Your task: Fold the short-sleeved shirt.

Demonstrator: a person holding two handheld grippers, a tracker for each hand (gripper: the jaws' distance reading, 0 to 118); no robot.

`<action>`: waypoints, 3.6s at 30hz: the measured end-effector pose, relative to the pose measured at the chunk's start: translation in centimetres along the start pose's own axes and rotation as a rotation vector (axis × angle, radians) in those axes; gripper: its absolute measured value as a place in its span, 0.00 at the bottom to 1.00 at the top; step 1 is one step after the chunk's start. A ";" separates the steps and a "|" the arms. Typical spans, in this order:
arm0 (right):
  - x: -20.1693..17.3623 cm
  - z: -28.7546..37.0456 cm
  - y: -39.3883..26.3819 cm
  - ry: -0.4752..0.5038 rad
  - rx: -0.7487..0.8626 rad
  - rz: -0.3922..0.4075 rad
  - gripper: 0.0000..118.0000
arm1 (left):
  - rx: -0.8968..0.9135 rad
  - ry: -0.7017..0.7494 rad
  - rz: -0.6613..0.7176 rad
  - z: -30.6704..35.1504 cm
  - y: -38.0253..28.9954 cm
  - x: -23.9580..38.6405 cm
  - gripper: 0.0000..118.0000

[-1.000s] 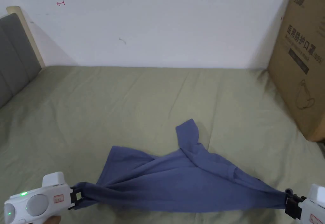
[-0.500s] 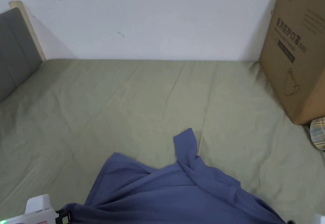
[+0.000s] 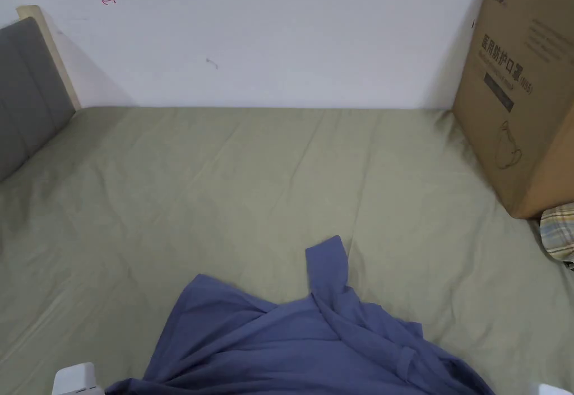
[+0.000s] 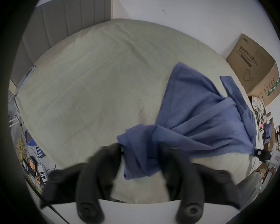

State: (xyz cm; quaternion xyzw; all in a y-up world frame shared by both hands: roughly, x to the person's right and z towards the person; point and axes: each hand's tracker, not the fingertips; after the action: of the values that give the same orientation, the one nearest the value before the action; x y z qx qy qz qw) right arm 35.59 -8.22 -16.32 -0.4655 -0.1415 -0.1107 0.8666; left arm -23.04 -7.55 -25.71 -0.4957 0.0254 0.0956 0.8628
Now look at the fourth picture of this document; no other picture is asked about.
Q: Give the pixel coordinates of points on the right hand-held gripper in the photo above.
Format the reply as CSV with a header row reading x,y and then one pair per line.
x,y
254,184

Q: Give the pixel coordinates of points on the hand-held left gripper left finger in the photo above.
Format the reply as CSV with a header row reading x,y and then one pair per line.
x,y
93,176

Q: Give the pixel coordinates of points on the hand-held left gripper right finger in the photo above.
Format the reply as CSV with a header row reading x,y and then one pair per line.
x,y
184,178

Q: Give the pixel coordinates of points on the blue shirt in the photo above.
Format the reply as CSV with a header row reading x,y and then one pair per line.
x,y
196,115

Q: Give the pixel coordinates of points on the plaid cloth pile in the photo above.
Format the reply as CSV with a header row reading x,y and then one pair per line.
x,y
259,110

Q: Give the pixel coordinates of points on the blue box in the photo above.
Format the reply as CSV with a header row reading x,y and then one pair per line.
x,y
29,138

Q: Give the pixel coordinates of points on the brown cardboard carton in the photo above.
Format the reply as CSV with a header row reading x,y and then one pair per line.
x,y
254,66

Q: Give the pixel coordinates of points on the bed with beige sheet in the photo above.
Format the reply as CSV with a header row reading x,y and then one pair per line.
x,y
95,78

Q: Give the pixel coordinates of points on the small white device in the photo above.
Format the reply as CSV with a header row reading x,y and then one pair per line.
x,y
30,71

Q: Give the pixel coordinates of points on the grey padded headboard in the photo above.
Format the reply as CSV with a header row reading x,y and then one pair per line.
x,y
67,15

